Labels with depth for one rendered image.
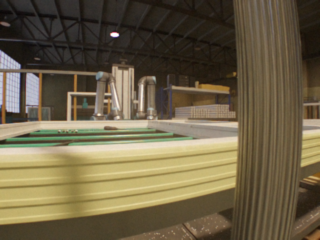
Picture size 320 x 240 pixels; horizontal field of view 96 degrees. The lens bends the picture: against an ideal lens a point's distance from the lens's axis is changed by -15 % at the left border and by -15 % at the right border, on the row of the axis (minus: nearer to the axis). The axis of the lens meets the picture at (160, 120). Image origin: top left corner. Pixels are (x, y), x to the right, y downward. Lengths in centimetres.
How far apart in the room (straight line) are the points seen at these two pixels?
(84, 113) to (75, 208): 496
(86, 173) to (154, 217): 12
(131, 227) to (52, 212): 11
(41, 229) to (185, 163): 20
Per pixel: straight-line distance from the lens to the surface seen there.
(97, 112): 233
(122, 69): 280
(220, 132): 76
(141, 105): 231
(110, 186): 21
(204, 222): 70
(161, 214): 27
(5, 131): 113
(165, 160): 22
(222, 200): 33
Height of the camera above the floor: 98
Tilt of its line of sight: 1 degrees down
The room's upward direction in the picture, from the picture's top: straight up
